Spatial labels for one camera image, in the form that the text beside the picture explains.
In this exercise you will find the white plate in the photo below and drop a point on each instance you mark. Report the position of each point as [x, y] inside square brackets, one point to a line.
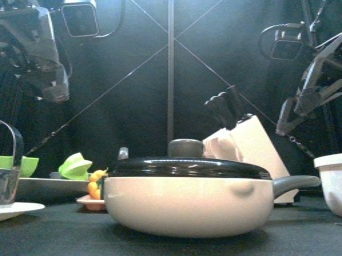
[14, 209]

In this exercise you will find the white knife block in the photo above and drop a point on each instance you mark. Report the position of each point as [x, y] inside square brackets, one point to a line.
[260, 153]

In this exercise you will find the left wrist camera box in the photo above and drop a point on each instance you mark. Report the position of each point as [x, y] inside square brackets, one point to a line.
[80, 18]

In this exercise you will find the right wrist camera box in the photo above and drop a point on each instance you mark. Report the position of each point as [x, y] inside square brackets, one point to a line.
[286, 48]

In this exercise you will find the black lid with grey knob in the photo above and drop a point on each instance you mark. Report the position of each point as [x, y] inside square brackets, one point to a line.
[188, 165]

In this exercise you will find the grey metal tray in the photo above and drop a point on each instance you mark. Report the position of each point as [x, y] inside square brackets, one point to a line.
[48, 188]

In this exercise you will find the small pink dish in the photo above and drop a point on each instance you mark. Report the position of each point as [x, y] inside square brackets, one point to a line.
[91, 203]

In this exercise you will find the grey metal frame pole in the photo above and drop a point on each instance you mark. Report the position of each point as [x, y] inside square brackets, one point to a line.
[169, 70]

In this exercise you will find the green toy starfruit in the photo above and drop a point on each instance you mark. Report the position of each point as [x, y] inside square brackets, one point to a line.
[75, 166]

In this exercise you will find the glass cup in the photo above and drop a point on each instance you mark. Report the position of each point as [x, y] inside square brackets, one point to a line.
[10, 173]

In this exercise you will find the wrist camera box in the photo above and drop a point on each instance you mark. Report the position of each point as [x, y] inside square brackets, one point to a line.
[286, 48]
[80, 18]

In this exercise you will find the white cup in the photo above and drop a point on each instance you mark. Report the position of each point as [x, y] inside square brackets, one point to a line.
[330, 181]

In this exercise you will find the green toy bowl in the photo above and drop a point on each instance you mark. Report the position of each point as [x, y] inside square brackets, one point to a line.
[28, 165]

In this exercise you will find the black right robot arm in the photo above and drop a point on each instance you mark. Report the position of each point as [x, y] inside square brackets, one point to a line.
[314, 16]

